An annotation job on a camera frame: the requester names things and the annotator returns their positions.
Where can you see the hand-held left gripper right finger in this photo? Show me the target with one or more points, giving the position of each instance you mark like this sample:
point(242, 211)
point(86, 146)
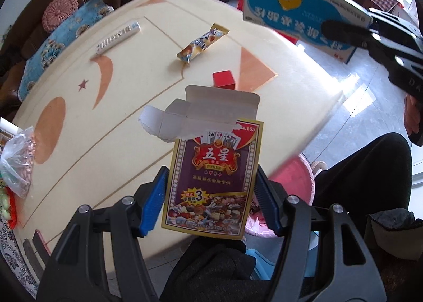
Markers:
point(266, 199)

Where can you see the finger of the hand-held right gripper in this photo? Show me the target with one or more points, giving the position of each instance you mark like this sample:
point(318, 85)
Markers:
point(393, 23)
point(343, 33)

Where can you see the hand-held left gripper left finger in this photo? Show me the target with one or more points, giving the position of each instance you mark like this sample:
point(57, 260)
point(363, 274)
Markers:
point(153, 203)

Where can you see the pink trash bin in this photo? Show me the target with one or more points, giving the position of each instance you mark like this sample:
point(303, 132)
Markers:
point(292, 176)

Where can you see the playing card box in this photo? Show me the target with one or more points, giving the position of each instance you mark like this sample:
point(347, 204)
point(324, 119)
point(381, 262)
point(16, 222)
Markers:
point(211, 183)

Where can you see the blue and white medicine box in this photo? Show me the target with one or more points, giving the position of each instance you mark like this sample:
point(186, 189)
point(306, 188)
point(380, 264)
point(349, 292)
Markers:
point(290, 1)

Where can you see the person's right hand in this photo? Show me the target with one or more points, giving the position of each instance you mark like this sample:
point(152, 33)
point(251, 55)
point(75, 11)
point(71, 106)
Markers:
point(414, 117)

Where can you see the light blue plastic stool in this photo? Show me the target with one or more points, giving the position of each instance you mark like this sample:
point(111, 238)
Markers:
point(259, 265)

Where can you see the person's left leg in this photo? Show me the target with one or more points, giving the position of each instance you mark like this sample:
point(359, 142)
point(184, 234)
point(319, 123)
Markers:
point(205, 272)

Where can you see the person's leg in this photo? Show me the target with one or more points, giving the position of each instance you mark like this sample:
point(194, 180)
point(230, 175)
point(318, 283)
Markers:
point(366, 173)
point(205, 272)

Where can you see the person's right leg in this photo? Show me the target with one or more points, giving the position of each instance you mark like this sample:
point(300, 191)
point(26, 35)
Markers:
point(366, 173)

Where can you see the red plastic stool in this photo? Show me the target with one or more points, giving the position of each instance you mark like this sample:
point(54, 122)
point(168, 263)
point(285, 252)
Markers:
point(241, 3)

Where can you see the smartphone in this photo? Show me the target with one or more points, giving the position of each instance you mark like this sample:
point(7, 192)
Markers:
point(41, 242)

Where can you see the small red box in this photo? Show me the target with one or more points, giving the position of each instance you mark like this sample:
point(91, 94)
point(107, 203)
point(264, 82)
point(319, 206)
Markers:
point(224, 80)

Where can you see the dark wallet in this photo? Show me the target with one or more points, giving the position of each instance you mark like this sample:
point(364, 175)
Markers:
point(31, 255)

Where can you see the plastic bag of peanuts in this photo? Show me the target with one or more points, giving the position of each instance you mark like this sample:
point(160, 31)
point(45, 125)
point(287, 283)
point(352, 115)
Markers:
point(18, 163)

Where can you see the orange and blue snack wrapper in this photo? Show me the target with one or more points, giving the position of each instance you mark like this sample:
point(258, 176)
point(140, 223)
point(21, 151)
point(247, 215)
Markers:
point(201, 45)

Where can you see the red fruit tray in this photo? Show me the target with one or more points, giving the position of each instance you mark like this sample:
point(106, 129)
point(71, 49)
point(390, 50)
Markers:
point(6, 206)

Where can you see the patterned bed cloth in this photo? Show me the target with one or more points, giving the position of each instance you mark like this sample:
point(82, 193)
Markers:
point(13, 265)

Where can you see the white remote control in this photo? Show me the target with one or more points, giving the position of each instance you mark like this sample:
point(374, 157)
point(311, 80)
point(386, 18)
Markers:
point(115, 37)

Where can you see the blue floral cushion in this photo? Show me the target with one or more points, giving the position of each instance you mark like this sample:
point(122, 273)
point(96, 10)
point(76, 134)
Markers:
point(56, 51)

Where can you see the round pink cushion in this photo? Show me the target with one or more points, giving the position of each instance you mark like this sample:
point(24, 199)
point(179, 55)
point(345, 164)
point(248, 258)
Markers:
point(60, 12)

